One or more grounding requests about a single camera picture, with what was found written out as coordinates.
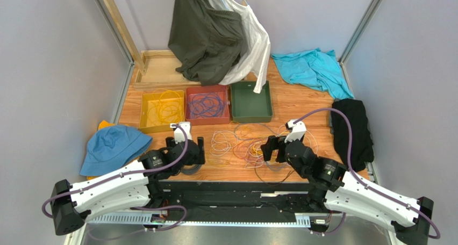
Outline white cable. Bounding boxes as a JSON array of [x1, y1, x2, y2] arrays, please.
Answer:
[[209, 130, 233, 157]]

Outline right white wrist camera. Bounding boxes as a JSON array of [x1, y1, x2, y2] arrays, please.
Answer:
[[285, 119, 307, 143]]

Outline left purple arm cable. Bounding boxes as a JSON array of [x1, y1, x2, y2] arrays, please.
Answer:
[[41, 125, 189, 233]]

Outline slotted metal rail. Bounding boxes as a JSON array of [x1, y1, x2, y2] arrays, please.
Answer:
[[89, 210, 311, 228]]

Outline tangled pile of cables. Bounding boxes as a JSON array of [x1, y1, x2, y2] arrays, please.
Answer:
[[208, 121, 319, 172]]

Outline thin black cable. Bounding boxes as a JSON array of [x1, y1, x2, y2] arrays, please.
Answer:
[[254, 168, 296, 186]]

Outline turquoise cloth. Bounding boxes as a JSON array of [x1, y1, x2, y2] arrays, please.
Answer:
[[271, 48, 354, 99]]

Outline red plastic bin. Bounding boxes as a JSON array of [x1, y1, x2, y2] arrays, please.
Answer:
[[184, 85, 230, 125]]

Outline blue bucket hat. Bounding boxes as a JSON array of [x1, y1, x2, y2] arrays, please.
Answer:
[[80, 125, 153, 177]]

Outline black cloth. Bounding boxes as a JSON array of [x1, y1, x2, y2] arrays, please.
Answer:
[[330, 98, 374, 172]]

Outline dark green hanging garment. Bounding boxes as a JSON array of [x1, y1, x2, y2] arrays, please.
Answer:
[[168, 0, 247, 86]]

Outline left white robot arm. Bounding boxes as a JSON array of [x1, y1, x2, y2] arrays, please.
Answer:
[[44, 137, 205, 236]]

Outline wooden tray frame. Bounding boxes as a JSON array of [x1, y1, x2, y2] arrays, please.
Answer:
[[131, 50, 201, 91]]

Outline yellow cloth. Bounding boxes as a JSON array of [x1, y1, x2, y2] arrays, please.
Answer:
[[98, 120, 115, 130]]

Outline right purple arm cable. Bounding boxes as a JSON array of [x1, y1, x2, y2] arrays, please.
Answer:
[[293, 107, 441, 240]]

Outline yellow cables in bin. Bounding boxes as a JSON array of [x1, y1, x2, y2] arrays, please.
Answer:
[[146, 90, 185, 127]]

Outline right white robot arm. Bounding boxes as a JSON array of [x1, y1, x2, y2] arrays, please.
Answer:
[[260, 136, 434, 244]]

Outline yellow plastic bin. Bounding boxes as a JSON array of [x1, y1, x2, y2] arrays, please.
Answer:
[[138, 89, 185, 134]]

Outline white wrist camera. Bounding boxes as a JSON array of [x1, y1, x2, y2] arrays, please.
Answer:
[[285, 119, 307, 143], [170, 121, 192, 143]]

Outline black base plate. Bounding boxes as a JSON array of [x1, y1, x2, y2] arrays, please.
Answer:
[[147, 181, 329, 222]]

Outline green plastic bin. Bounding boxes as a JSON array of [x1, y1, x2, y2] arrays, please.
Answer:
[[230, 81, 273, 123]]

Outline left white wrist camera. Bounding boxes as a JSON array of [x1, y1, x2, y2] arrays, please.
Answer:
[[170, 121, 192, 143]]

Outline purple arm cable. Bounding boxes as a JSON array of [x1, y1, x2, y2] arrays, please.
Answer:
[[41, 125, 189, 233], [293, 107, 441, 240]]

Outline white hanging shirt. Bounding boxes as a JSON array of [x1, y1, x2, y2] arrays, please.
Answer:
[[209, 0, 271, 93]]

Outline blue cables in bin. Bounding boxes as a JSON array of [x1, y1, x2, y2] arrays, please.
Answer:
[[188, 92, 226, 119]]

